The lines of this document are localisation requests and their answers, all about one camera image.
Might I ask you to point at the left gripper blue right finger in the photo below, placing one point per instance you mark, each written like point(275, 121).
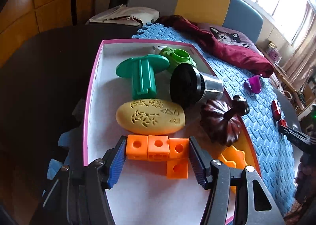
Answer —
point(200, 162)

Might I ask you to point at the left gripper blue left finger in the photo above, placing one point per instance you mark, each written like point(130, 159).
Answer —
point(116, 161)

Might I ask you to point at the orange plastic gear piece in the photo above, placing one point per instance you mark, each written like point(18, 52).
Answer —
point(234, 158)

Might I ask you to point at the orange linked cubes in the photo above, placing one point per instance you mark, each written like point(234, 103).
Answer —
point(173, 151)

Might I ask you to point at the dark brown wooden pumpkin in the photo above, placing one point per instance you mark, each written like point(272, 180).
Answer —
point(220, 121)

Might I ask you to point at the yellow carved oval object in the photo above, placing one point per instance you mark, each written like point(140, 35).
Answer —
point(151, 117)

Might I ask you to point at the black grey cylindrical jar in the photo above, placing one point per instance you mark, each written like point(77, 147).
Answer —
point(189, 86)

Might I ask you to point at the teal plastic spool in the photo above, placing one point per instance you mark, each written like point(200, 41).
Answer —
point(141, 71)

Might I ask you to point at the person's right hand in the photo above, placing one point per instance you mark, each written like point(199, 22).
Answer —
point(306, 171)

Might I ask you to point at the small red block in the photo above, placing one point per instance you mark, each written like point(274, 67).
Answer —
point(282, 123)

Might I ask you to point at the pink-rimmed white tray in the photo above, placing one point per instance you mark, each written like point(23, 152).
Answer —
point(143, 193)

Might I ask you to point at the red cylindrical tube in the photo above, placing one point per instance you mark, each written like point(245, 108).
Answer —
point(276, 110)

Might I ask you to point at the magenta plastic cup toy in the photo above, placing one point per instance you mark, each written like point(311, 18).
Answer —
point(253, 84)

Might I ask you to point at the wooden side table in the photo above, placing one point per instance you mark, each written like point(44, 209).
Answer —
point(303, 99)

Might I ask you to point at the purple jar on table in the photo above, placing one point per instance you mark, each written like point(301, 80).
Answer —
point(273, 53)

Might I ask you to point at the maroon red blanket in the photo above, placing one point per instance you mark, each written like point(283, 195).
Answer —
point(238, 56)

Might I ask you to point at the green white round gadget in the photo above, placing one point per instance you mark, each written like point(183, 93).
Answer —
point(175, 56)

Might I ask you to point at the purple cat print pillow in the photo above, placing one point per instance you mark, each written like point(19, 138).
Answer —
point(229, 36)

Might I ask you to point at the white folded cloth bag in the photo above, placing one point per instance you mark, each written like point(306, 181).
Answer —
point(132, 16)

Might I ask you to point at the grey yellow blue headboard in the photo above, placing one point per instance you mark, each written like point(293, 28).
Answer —
point(232, 14)

